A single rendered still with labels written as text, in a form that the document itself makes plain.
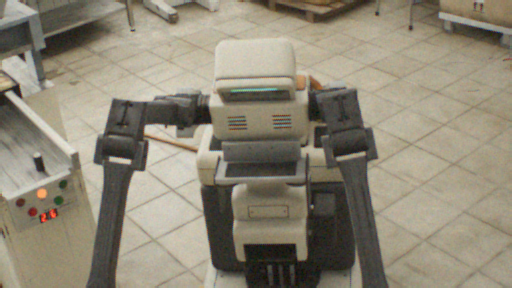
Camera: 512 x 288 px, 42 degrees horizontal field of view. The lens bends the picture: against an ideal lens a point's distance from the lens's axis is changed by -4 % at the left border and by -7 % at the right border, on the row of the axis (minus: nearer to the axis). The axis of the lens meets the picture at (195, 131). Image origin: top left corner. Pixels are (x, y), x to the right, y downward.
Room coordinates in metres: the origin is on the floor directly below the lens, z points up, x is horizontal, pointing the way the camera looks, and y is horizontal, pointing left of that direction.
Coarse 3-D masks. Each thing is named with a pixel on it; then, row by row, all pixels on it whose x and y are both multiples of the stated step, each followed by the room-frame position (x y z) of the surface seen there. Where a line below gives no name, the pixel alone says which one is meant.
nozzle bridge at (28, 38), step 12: (12, 0) 2.98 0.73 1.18; (12, 12) 2.79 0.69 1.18; (24, 12) 2.75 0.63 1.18; (36, 12) 2.72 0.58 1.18; (0, 24) 2.65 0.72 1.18; (12, 24) 2.66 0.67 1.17; (24, 24) 2.76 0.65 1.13; (36, 24) 2.71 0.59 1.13; (0, 36) 2.72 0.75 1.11; (12, 36) 2.74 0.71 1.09; (24, 36) 2.77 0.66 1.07; (36, 36) 2.70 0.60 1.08; (0, 48) 2.71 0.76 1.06; (12, 48) 2.70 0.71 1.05; (24, 48) 2.71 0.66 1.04; (36, 48) 2.70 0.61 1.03; (0, 60) 2.65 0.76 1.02; (36, 60) 2.80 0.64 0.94; (36, 72) 2.79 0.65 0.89
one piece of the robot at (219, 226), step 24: (216, 144) 2.06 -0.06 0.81; (312, 144) 1.96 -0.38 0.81; (312, 168) 1.90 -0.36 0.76; (336, 168) 1.88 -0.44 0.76; (312, 192) 1.90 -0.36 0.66; (336, 192) 1.88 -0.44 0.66; (216, 216) 1.99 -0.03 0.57; (336, 216) 1.88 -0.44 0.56; (216, 240) 1.99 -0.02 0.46; (216, 264) 1.99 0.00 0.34; (240, 264) 1.97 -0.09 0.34; (312, 264) 1.91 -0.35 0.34; (336, 264) 1.89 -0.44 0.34
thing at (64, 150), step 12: (0, 96) 2.69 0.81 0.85; (12, 96) 2.54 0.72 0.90; (12, 108) 2.54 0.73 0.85; (24, 108) 2.41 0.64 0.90; (24, 120) 2.40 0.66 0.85; (36, 120) 2.28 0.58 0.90; (36, 132) 2.29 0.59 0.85; (48, 132) 2.17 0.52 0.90; (48, 144) 2.18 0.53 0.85; (60, 144) 2.07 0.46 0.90; (60, 156) 2.08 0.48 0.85; (72, 156) 1.98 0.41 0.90; (72, 168) 1.99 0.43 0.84
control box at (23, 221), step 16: (64, 176) 1.96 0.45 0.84; (16, 192) 1.90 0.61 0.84; (32, 192) 1.90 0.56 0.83; (48, 192) 1.93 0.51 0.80; (64, 192) 1.95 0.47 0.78; (16, 208) 1.87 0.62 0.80; (48, 208) 1.92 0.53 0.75; (64, 208) 1.95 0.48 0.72; (16, 224) 1.86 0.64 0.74; (32, 224) 1.88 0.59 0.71
